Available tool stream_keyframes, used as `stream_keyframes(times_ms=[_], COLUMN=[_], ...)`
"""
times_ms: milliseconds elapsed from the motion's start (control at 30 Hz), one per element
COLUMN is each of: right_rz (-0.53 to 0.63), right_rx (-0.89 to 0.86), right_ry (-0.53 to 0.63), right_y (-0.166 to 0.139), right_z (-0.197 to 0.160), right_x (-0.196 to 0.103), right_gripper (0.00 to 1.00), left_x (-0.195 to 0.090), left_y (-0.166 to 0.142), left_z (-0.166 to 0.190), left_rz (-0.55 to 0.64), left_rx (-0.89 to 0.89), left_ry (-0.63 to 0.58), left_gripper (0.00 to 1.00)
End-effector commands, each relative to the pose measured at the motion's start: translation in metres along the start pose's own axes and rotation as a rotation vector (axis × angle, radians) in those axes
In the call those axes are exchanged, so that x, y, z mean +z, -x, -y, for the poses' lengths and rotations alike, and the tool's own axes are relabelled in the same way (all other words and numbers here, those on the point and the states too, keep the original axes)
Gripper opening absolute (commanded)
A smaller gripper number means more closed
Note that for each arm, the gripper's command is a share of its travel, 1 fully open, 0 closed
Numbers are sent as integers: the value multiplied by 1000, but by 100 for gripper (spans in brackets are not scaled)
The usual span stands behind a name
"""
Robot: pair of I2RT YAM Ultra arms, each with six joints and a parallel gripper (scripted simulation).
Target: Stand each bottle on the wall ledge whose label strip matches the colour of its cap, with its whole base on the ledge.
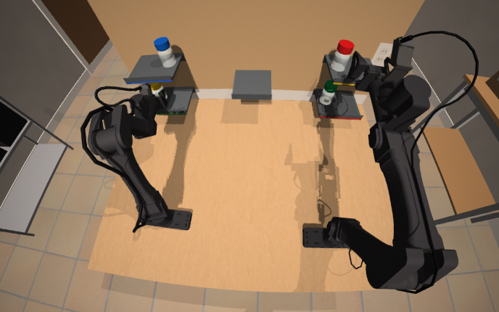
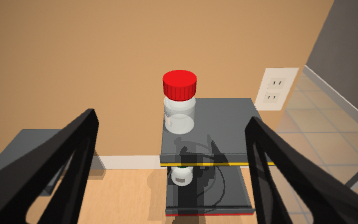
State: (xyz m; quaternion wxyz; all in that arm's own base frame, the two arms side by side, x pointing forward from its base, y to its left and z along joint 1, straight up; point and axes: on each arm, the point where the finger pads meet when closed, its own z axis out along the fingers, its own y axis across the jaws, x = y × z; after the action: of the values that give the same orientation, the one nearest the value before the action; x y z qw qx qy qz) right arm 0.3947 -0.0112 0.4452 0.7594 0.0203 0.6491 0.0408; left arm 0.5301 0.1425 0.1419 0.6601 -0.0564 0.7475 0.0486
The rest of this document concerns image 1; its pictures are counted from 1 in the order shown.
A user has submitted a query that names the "white bottle with red cap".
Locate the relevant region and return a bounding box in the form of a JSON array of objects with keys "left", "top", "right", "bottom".
[{"left": 331, "top": 40, "right": 354, "bottom": 72}]

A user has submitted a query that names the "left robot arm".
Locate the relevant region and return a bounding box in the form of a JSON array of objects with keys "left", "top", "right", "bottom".
[{"left": 88, "top": 94, "right": 191, "bottom": 230}]

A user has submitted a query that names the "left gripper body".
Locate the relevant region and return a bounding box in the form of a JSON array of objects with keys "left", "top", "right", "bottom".
[{"left": 139, "top": 89, "right": 168, "bottom": 113}]

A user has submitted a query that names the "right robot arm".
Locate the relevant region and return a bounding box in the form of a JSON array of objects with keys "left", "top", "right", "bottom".
[{"left": 303, "top": 75, "right": 458, "bottom": 290}]

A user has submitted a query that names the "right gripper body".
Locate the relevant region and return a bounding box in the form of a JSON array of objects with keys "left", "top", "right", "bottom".
[{"left": 350, "top": 45, "right": 414, "bottom": 106}]

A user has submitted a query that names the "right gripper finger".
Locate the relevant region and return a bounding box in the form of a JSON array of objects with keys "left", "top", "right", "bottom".
[
  {"left": 384, "top": 57, "right": 395, "bottom": 74},
  {"left": 347, "top": 51, "right": 367, "bottom": 82}
]

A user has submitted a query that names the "white bottle with yellow cap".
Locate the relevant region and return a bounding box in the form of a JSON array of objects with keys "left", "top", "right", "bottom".
[{"left": 148, "top": 83, "right": 168, "bottom": 99}]

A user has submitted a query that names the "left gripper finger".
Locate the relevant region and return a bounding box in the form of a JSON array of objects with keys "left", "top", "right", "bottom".
[{"left": 158, "top": 89, "right": 167, "bottom": 102}]

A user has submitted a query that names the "white bottle with green cap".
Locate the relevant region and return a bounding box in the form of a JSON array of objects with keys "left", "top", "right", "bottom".
[{"left": 319, "top": 80, "right": 338, "bottom": 105}]

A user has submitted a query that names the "clear glass bottle with blue cap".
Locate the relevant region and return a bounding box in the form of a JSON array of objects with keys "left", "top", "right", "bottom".
[{"left": 154, "top": 37, "right": 176, "bottom": 68}]

